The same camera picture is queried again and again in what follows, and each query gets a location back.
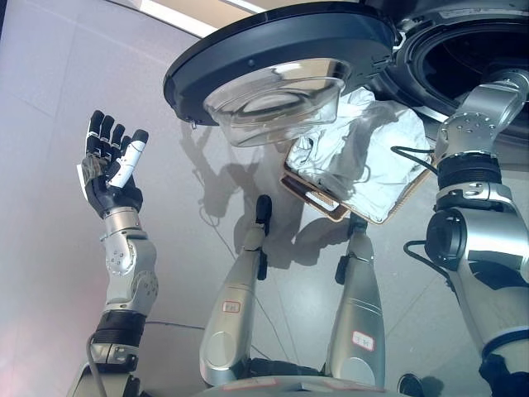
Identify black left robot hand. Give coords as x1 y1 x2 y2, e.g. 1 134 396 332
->
76 109 150 218

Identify brown wicker laundry basket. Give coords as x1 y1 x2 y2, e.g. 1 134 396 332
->
279 138 439 227

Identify round washing machine door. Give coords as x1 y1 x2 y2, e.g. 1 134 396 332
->
162 12 400 148

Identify washing machine drum opening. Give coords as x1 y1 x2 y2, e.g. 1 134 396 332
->
363 0 529 146

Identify black left robot foot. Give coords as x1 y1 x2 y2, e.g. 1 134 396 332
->
253 194 274 239

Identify silver left robot leg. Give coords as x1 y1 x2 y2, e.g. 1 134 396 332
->
198 225 269 384

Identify silver robot leg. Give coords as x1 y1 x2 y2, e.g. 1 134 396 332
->
324 225 388 390
198 225 269 384

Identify white garment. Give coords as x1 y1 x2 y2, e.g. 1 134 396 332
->
287 88 436 222

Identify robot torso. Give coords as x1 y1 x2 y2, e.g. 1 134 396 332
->
202 357 425 397

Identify silver right robot leg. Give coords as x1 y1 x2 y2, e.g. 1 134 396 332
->
324 225 388 390

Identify thin grey floor cable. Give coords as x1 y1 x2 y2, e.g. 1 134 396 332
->
197 205 291 357

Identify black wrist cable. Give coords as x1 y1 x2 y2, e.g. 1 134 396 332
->
390 144 456 290

